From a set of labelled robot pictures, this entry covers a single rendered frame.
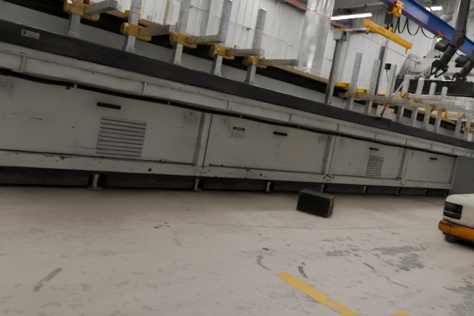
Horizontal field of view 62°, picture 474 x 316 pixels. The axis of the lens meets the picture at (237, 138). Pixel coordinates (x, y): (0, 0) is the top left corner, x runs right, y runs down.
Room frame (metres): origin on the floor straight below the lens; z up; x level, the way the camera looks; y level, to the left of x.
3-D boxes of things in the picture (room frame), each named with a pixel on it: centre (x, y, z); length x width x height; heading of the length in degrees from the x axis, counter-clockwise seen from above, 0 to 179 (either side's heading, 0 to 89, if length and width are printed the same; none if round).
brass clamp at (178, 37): (1.98, 0.35, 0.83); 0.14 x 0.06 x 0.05; 130
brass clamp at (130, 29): (1.82, 0.54, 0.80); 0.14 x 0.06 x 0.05; 130
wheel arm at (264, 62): (2.25, -0.10, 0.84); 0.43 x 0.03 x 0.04; 40
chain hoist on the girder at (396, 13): (7.89, -2.61, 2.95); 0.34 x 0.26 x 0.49; 130
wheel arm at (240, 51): (2.09, 0.09, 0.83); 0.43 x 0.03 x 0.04; 40
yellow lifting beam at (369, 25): (7.89, -2.61, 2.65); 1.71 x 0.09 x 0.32; 130
